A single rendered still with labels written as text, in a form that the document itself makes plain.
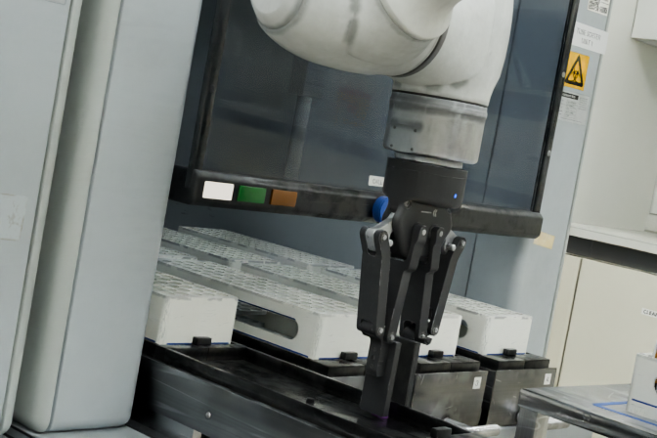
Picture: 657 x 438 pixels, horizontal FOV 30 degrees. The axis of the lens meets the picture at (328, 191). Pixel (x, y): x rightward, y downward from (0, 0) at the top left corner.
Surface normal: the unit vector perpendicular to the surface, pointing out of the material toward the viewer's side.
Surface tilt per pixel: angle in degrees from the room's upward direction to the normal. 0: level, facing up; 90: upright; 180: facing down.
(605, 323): 90
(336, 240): 90
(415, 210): 90
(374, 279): 98
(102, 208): 90
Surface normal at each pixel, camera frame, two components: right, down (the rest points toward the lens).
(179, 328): 0.72, 0.16
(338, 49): 0.22, 0.88
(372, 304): -0.69, 0.06
